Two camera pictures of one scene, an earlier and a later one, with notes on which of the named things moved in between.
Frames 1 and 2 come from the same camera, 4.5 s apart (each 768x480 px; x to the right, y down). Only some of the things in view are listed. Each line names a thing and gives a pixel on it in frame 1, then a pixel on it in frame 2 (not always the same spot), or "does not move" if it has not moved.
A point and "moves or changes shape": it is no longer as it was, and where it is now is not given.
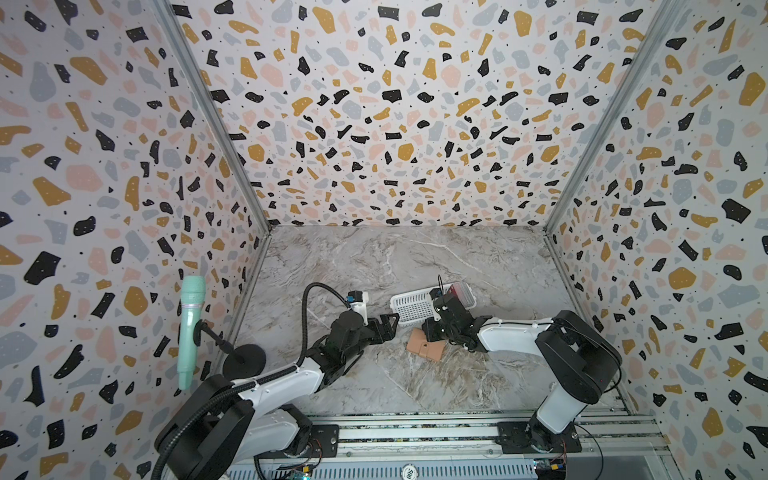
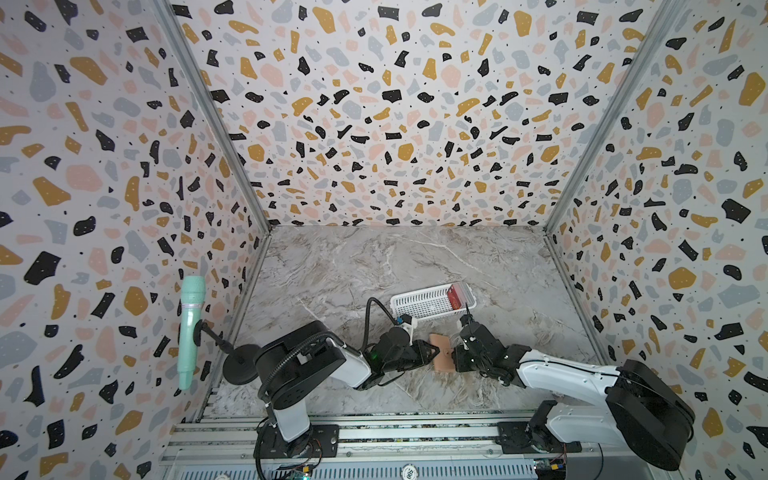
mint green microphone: [192, 298] does not move
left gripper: [377, 327] -> [425, 350]
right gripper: [431, 332] -> [460, 352]
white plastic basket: [416, 306] does not move
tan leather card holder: [418, 343] moves or changes shape
